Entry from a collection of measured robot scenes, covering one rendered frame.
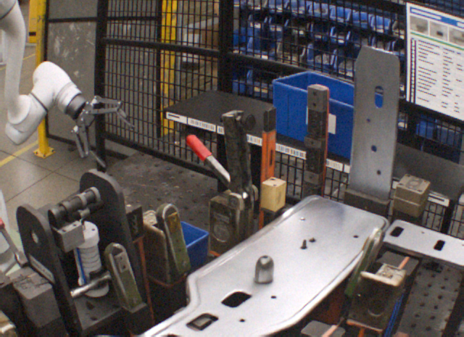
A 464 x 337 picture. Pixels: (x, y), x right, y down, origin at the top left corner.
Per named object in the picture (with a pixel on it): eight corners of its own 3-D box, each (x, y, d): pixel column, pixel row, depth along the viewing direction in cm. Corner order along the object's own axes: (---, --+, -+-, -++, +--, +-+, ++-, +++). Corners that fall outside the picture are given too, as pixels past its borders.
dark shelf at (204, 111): (453, 211, 117) (455, 199, 116) (161, 118, 167) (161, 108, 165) (470, 178, 133) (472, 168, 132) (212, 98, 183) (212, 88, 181)
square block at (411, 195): (389, 317, 128) (422, 194, 113) (365, 310, 132) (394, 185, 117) (402, 301, 133) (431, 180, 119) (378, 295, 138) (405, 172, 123)
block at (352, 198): (362, 306, 134) (386, 204, 122) (325, 294, 141) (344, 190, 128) (367, 300, 136) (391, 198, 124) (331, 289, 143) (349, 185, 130)
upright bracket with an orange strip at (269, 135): (257, 314, 134) (268, 111, 114) (252, 311, 135) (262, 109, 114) (264, 308, 136) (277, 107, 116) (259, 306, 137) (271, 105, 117)
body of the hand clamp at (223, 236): (233, 338, 125) (236, 209, 110) (209, 327, 129) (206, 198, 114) (249, 326, 129) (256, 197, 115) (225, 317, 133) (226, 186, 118)
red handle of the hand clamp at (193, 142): (241, 200, 110) (183, 136, 114) (235, 207, 112) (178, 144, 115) (255, 191, 113) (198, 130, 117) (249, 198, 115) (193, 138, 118)
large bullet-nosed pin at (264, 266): (265, 292, 97) (267, 262, 94) (250, 286, 99) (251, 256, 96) (275, 284, 99) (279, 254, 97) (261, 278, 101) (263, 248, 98)
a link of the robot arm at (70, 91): (67, 80, 161) (78, 90, 161) (77, 83, 170) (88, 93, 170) (51, 104, 162) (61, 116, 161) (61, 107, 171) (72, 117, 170)
